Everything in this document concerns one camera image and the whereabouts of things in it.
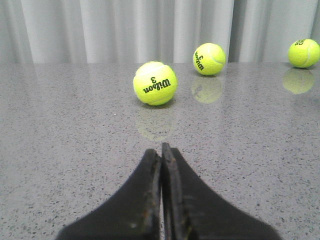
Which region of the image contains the Wilson 3 back tennis ball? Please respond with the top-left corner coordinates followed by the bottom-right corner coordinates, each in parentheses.
top-left (193, 42), bottom-right (226, 76)

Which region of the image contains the middle back tennis ball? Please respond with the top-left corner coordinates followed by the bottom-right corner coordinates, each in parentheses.
top-left (288, 39), bottom-right (320, 69)

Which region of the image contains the white pleated curtain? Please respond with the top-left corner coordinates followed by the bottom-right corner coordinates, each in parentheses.
top-left (0, 0), bottom-right (320, 64)

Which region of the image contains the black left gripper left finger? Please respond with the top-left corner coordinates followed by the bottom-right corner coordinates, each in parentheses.
top-left (57, 149), bottom-right (161, 240)

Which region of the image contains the Wilson 3 near-left tennis ball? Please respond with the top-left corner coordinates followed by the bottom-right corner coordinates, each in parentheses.
top-left (133, 61), bottom-right (178, 106)

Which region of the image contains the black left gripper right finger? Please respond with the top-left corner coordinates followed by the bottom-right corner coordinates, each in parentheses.
top-left (161, 143), bottom-right (281, 240)

